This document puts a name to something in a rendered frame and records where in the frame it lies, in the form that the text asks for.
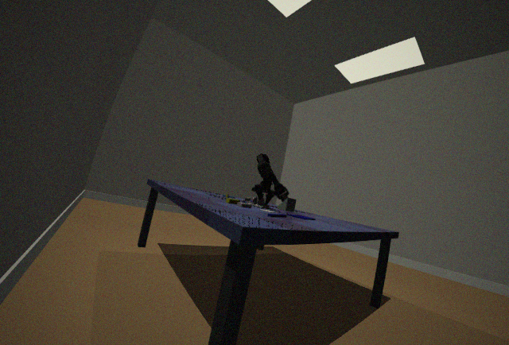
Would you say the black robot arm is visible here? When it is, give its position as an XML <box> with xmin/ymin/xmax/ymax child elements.
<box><xmin>254</xmin><ymin>153</ymin><xmax>289</xmax><ymax>201</ymax></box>

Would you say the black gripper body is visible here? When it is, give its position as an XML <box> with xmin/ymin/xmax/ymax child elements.
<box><xmin>251</xmin><ymin>180</ymin><xmax>280</xmax><ymax>196</ymax></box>

